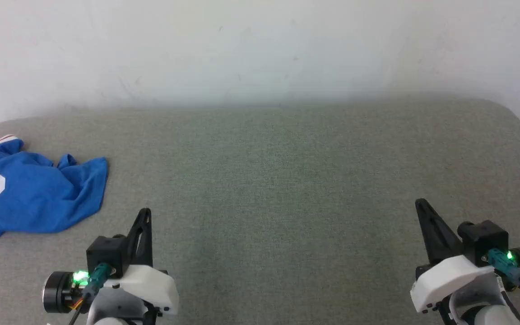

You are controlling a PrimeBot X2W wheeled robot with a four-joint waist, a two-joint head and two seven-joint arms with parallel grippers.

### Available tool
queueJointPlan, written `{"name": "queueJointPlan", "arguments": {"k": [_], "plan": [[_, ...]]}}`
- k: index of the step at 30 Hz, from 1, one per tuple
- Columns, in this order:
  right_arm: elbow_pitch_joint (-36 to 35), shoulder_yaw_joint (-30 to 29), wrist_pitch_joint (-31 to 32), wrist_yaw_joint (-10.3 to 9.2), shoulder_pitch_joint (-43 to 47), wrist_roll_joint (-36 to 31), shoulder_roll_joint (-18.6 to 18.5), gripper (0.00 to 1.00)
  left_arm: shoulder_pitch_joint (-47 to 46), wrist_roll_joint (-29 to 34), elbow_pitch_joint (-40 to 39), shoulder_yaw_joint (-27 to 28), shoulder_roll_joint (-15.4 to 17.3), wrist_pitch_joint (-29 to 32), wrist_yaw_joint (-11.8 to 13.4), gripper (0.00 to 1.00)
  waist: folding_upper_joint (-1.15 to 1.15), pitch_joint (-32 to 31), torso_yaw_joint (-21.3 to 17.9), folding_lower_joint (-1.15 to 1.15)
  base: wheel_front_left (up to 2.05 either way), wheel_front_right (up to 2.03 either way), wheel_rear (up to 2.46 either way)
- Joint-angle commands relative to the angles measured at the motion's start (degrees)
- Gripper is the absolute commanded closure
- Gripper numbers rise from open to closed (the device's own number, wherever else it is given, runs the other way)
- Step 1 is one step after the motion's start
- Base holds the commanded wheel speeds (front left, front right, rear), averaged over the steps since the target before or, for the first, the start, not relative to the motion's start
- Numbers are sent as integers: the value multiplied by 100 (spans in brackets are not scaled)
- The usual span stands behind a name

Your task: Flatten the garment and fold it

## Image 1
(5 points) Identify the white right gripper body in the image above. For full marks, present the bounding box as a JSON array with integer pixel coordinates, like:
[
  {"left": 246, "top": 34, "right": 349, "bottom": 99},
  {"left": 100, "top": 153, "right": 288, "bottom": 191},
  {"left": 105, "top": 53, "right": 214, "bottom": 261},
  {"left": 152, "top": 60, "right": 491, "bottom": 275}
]
[{"left": 411, "top": 255, "right": 496, "bottom": 314}]

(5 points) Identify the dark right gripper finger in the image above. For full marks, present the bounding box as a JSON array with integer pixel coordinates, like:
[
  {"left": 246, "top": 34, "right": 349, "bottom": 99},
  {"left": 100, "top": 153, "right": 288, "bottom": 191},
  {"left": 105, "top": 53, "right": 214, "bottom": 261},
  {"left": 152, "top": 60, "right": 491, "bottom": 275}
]
[{"left": 415, "top": 198, "right": 464, "bottom": 266}]

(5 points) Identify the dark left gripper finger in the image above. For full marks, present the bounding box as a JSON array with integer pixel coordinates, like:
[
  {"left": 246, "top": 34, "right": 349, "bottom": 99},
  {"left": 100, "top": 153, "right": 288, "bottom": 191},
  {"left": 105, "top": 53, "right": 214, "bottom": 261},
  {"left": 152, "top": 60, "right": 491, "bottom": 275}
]
[{"left": 126, "top": 208, "right": 154, "bottom": 267}]

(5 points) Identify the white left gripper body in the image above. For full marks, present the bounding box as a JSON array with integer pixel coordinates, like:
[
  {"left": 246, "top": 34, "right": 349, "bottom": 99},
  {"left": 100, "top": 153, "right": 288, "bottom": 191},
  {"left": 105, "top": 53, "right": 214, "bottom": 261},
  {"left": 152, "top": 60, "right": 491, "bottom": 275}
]
[{"left": 101, "top": 265, "right": 180, "bottom": 316}]

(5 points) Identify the blue jersey with white sleeves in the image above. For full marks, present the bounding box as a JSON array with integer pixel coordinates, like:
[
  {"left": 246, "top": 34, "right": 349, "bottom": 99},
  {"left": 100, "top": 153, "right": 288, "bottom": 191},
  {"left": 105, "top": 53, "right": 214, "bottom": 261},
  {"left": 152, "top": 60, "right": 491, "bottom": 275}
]
[{"left": 0, "top": 135, "right": 109, "bottom": 254}]

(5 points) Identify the grey fabric sofa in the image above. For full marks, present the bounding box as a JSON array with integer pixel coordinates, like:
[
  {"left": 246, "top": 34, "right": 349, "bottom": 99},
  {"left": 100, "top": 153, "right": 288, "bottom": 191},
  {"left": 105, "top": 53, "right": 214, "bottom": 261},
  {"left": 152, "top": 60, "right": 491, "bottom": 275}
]
[{"left": 0, "top": 97, "right": 520, "bottom": 325}]

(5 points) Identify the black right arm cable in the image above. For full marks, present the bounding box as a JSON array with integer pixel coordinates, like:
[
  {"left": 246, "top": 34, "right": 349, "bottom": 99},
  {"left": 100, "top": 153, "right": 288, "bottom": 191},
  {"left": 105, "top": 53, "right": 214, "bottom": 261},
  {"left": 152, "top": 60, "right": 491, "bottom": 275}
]
[{"left": 487, "top": 248, "right": 520, "bottom": 302}]

